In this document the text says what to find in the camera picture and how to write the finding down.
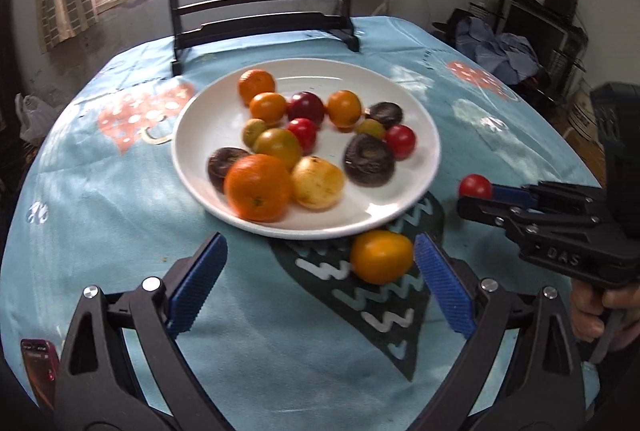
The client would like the red cherry tomato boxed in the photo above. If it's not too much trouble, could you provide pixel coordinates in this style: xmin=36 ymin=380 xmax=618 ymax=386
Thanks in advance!
xmin=286 ymin=118 xmax=318 ymax=154
xmin=458 ymin=174 xmax=492 ymax=199
xmin=385 ymin=124 xmax=416 ymax=160

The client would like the small yellow fruit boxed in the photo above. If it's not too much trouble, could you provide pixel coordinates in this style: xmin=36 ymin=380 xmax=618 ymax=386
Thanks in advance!
xmin=355 ymin=118 xmax=386 ymax=139

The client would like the smooth orange tangerine front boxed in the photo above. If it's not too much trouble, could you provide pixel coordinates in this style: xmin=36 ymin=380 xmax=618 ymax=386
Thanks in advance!
xmin=326 ymin=90 xmax=362 ymax=130

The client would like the pale yellow round fruit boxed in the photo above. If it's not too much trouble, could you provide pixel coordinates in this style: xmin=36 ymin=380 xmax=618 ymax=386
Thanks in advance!
xmin=291 ymin=156 xmax=346 ymax=211

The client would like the dark red plum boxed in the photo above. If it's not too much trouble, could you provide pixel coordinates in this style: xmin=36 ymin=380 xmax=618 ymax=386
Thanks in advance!
xmin=286 ymin=91 xmax=326 ymax=126

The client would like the large bumpy orange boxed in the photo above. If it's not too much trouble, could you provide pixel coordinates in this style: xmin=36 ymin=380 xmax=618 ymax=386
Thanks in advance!
xmin=224 ymin=154 xmax=293 ymax=222

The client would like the small olive-yellow fruit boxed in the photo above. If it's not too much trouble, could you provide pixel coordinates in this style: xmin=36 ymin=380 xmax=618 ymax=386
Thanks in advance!
xmin=242 ymin=118 xmax=268 ymax=149

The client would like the person's right hand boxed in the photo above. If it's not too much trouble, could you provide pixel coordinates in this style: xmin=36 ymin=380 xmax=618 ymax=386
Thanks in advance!
xmin=570 ymin=279 xmax=640 ymax=351

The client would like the red smartphone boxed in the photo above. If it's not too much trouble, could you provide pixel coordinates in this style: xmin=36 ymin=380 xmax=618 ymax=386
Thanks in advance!
xmin=21 ymin=339 xmax=60 ymax=417

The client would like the blue clothes pile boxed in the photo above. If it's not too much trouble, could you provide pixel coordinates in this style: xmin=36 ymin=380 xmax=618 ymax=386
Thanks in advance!
xmin=454 ymin=16 xmax=541 ymax=86

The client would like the dark wrinkled passion fruit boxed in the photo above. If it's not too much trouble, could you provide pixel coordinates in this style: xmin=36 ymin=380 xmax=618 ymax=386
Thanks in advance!
xmin=343 ymin=133 xmax=395 ymax=187

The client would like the light blue patterned tablecloth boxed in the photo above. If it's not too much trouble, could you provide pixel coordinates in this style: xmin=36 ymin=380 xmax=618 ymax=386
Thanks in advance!
xmin=1 ymin=17 xmax=593 ymax=430

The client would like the black shelf with electronics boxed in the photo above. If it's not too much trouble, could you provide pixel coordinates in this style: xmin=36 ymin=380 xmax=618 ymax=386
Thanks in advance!
xmin=469 ymin=0 xmax=589 ymax=105

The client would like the yellow-green tomato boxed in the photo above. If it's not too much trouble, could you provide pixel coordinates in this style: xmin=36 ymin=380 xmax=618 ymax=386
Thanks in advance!
xmin=253 ymin=128 xmax=303 ymax=171

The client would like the white plastic bag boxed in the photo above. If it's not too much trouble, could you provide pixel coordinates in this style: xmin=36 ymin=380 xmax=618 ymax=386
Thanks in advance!
xmin=14 ymin=94 xmax=58 ymax=147

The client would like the white oval ceramic plate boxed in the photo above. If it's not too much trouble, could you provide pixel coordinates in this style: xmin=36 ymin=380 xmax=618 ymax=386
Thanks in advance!
xmin=170 ymin=57 xmax=443 ymax=241

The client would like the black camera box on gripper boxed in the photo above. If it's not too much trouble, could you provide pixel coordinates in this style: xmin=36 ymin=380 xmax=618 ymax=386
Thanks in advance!
xmin=590 ymin=82 xmax=640 ymax=235

